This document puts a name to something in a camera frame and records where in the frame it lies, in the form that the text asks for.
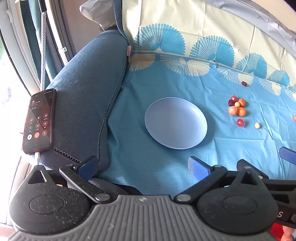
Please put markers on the blue fan-print cloth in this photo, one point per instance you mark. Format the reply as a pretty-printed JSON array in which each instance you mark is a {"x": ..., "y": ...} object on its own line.
[{"x": 161, "y": 76}]

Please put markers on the black smartphone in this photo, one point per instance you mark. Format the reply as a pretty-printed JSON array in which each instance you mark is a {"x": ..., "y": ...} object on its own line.
[{"x": 39, "y": 120}]

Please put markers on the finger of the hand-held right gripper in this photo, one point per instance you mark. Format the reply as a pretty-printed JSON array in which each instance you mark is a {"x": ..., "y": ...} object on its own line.
[
  {"x": 241, "y": 163},
  {"x": 288, "y": 154}
]

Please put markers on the white pipe with clip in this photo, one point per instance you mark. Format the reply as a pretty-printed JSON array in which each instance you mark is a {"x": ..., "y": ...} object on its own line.
[{"x": 63, "y": 49}]

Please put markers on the dark red jujube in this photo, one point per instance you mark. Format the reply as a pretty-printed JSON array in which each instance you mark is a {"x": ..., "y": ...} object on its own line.
[
  {"x": 244, "y": 83},
  {"x": 230, "y": 102}
]

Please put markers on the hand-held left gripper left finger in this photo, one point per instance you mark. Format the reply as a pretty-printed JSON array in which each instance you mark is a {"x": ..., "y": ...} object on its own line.
[{"x": 89, "y": 165}]

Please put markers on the white window frame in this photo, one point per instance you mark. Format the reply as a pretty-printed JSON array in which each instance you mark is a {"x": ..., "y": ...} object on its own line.
[{"x": 13, "y": 34}]

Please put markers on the plastic-wrapped cherry tomato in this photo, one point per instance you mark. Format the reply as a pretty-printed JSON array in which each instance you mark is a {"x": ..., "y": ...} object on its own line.
[{"x": 240, "y": 122}]

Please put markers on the dark green curtain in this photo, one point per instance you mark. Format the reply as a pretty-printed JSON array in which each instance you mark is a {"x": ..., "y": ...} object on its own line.
[{"x": 30, "y": 34}]

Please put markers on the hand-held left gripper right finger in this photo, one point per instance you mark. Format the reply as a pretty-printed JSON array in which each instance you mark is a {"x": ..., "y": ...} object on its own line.
[{"x": 198, "y": 168}]

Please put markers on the beige longan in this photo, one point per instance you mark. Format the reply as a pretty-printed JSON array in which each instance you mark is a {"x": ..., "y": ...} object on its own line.
[
  {"x": 257, "y": 125},
  {"x": 237, "y": 104}
]

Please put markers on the person's right hand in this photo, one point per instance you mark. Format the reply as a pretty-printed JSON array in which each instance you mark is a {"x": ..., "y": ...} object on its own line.
[{"x": 289, "y": 235}]

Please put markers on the light blue plate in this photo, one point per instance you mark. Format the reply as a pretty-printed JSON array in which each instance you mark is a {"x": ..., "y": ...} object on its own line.
[{"x": 175, "y": 122}]

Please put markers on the red cherry tomato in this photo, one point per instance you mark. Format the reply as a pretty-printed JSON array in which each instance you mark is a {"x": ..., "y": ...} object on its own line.
[{"x": 233, "y": 98}]

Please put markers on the plastic-wrapped orange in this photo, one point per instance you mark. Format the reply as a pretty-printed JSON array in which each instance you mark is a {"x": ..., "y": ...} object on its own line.
[{"x": 232, "y": 111}]

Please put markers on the pink sofa tag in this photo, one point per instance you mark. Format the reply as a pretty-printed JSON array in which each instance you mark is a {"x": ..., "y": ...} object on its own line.
[{"x": 129, "y": 50}]

